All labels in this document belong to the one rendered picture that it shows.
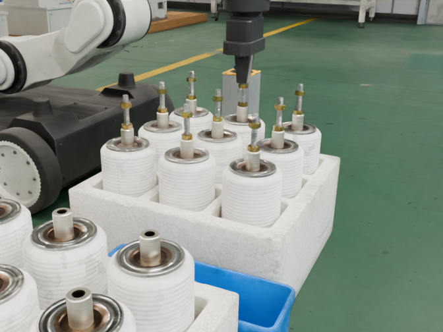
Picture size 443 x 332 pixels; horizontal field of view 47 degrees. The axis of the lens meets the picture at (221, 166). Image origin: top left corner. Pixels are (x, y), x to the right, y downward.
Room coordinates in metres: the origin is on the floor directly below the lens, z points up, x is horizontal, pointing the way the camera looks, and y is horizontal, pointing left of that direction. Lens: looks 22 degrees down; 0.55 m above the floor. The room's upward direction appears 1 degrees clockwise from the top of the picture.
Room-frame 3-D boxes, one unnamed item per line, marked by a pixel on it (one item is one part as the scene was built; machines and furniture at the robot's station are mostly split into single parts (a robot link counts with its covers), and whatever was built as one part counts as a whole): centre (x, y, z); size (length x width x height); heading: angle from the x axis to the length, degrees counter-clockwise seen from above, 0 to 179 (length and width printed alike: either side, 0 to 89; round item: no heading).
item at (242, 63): (1.00, -0.04, 0.36); 0.03 x 0.02 x 0.06; 68
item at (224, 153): (0.90, 0.01, 0.16); 0.10 x 0.10 x 0.18
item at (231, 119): (1.01, -0.04, 0.25); 0.08 x 0.08 x 0.01
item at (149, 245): (0.48, 0.08, 0.26); 0.02 x 0.02 x 0.03
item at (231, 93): (1.20, -0.04, 0.16); 0.07 x 0.07 x 0.31; 65
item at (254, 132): (0.75, -0.05, 0.30); 0.01 x 0.01 x 0.08
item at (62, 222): (0.53, 0.18, 0.26); 0.02 x 0.02 x 0.03
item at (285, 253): (0.90, 0.01, 0.09); 0.39 x 0.39 x 0.18; 65
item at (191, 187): (0.80, 0.06, 0.16); 0.10 x 0.10 x 0.18
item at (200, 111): (1.06, 0.07, 0.25); 0.08 x 0.08 x 0.01
